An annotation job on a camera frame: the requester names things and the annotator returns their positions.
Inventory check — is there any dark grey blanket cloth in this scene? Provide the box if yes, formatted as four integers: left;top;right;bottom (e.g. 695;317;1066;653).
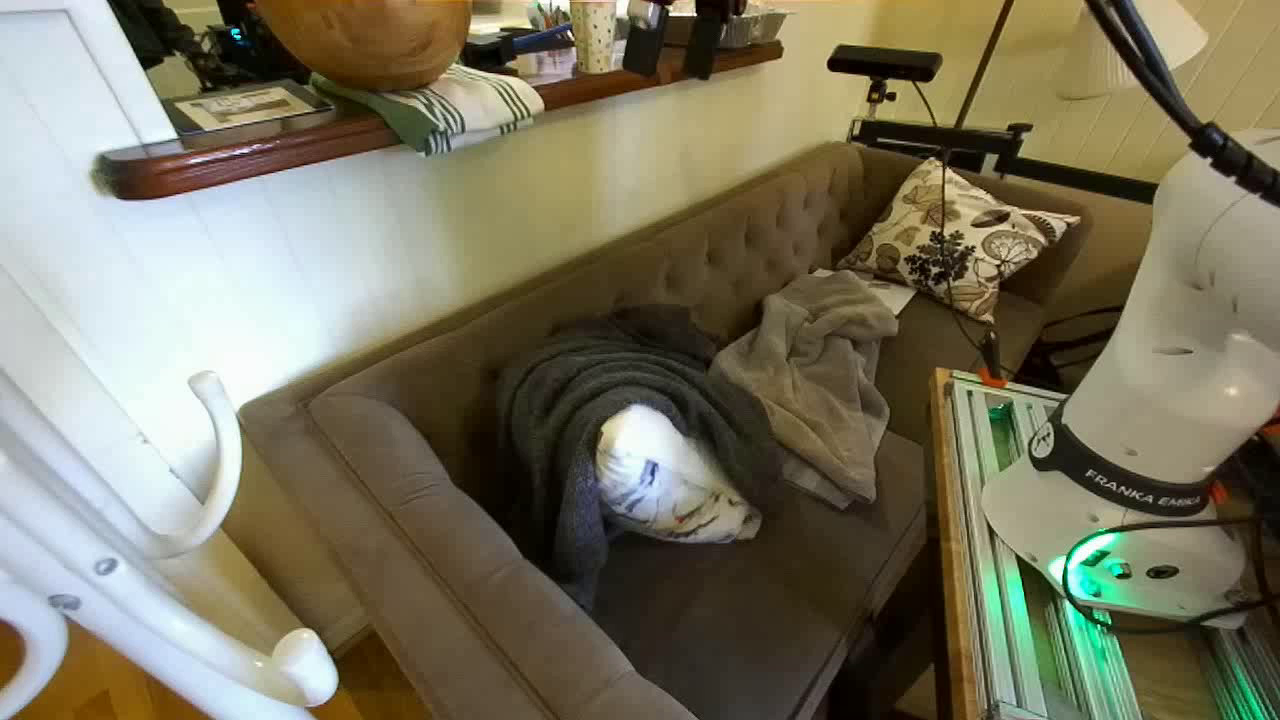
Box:
499;303;779;608

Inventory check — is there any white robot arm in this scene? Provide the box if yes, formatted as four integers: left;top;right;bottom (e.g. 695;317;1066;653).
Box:
981;154;1280;627

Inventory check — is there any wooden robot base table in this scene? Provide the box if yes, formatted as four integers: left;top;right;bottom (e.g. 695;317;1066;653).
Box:
929;369;1280;720

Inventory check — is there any light grey cloth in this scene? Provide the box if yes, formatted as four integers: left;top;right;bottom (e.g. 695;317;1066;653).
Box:
711;272;901;508

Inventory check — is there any white printed pillow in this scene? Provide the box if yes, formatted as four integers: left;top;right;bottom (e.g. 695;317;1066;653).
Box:
592;404;761;543

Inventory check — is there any brown tufted sofa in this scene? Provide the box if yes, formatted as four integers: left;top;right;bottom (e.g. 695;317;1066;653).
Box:
240;143;1148;720

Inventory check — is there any striped folded towel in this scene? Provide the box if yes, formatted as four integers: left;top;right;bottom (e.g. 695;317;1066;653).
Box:
310;63;542;154

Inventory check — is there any floral patterned cushion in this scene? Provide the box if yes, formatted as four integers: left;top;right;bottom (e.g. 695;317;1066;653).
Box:
843;154;1075;323

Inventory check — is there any patterned cup on shelf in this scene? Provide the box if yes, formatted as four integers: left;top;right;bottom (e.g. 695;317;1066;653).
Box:
566;0;615;77

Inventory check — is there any round wooden bowl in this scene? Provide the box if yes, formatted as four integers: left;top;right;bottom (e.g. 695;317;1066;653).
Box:
255;0;472;91

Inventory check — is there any black tripod bar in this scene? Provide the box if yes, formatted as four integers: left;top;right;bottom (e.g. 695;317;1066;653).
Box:
846;119;1154;204

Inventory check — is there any framed picture on shelf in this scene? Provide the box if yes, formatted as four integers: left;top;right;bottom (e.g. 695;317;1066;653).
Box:
169;81;331;131

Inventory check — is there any white coat rack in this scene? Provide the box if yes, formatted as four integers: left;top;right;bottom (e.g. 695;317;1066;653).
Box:
0;264;343;720

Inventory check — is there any black camera on stand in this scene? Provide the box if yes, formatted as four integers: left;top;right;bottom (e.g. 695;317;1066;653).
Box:
829;43;944;109

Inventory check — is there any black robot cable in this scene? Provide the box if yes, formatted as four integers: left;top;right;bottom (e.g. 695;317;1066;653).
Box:
1080;0;1280;207

